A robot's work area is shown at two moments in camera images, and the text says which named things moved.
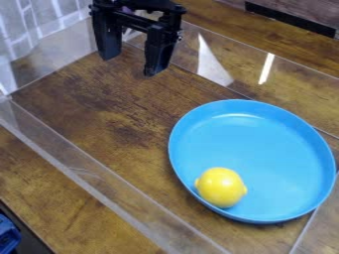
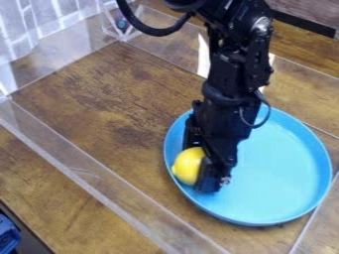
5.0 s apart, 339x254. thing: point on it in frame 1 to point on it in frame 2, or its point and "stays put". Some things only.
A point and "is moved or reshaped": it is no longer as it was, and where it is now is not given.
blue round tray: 270,145 stays put
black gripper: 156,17 to 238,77
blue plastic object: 9,235 stays put
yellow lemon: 222,188 is moved or reshaped
